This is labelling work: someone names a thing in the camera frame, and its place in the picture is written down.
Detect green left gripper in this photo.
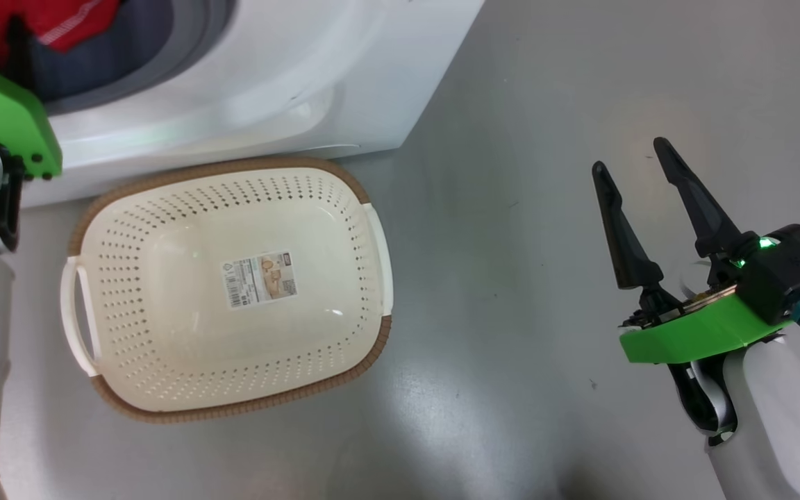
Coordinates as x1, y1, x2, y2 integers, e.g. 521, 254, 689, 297
0, 15, 64, 180

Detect dark blue garment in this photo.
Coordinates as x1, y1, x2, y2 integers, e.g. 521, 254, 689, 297
25, 14, 175, 101

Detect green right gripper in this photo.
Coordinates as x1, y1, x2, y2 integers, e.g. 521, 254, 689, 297
591, 137, 794, 366

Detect red garment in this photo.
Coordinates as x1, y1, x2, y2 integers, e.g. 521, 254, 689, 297
0, 0, 123, 70

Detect paper label sticker in basket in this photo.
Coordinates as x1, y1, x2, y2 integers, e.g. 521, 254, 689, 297
219, 250, 300, 310

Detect white front-load washing machine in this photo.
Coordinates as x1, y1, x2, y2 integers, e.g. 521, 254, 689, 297
0, 0, 488, 209

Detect cream perforated laundry basket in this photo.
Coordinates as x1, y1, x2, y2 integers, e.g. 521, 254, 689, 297
60, 156, 395, 424

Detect grey rubber door gasket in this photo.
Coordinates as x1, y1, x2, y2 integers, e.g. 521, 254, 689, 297
42, 0, 241, 117

